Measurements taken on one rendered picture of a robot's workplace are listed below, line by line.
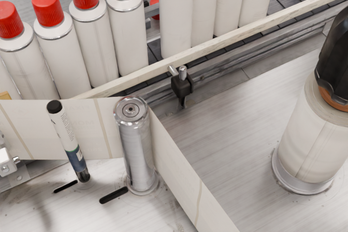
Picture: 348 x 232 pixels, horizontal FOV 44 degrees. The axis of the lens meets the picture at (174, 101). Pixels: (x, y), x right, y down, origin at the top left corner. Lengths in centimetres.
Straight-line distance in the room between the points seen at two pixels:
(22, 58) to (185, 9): 24
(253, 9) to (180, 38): 14
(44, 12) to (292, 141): 34
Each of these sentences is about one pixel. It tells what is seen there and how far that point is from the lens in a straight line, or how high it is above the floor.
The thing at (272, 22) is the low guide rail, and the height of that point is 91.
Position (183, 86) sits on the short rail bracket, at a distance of 65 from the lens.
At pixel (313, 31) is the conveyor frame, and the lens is 87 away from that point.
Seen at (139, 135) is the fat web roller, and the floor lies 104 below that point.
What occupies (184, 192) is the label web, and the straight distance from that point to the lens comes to 51.
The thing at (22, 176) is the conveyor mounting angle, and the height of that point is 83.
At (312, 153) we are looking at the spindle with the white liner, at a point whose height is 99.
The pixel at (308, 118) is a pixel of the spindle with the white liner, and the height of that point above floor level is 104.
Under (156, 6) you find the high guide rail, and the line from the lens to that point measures 70.
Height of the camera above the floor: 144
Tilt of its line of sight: 56 degrees down
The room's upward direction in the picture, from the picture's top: straight up
